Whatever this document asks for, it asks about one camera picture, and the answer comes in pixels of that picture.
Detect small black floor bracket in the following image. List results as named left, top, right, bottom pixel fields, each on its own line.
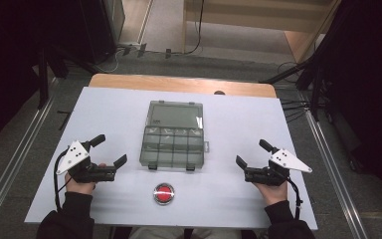
left=56, top=110, right=73, bottom=131

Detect light wooden furniture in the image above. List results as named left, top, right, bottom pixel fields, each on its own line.
left=181, top=0, right=342, bottom=64

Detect red round push button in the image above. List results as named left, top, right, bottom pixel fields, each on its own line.
left=152, top=181, right=176, bottom=206

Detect black floor cables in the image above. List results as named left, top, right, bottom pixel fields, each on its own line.
left=277, top=61, right=312, bottom=123

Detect person's right hand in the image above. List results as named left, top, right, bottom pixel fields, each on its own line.
left=252, top=180, right=289, bottom=207

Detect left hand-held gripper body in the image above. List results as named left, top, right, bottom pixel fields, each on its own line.
left=56, top=140, right=117, bottom=184

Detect black metal stand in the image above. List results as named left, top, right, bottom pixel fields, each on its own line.
left=35, top=44, right=97, bottom=112
left=258, top=54, right=332, bottom=123

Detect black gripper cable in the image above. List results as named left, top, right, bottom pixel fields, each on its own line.
left=286, top=176, right=304, bottom=221
left=53, top=148, right=72, bottom=213

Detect black hanging cable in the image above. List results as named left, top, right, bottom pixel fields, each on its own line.
left=180, top=0, right=207, bottom=57

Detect metal floor rail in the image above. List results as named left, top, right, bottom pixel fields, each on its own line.
left=0, top=95, right=56, bottom=231
left=302, top=109, right=370, bottom=239

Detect white floor cable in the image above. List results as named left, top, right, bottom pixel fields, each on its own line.
left=93, top=49, right=121, bottom=75

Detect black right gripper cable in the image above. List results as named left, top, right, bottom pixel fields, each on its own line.
left=286, top=176, right=304, bottom=221

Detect white table board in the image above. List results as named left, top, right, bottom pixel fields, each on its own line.
left=24, top=86, right=319, bottom=231

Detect black curtain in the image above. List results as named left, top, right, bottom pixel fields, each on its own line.
left=0, top=0, right=117, bottom=155
left=306, top=0, right=382, bottom=203

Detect clear plastic compartment box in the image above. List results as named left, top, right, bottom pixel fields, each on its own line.
left=138, top=100, right=211, bottom=172

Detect wooden table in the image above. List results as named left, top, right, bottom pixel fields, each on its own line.
left=88, top=73, right=278, bottom=100

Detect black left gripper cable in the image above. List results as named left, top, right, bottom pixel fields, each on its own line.
left=53, top=148, right=72, bottom=213

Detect person's left hand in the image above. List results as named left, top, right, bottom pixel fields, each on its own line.
left=64, top=161, right=107, bottom=196

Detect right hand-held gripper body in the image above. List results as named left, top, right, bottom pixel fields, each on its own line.
left=244, top=147, right=313, bottom=187

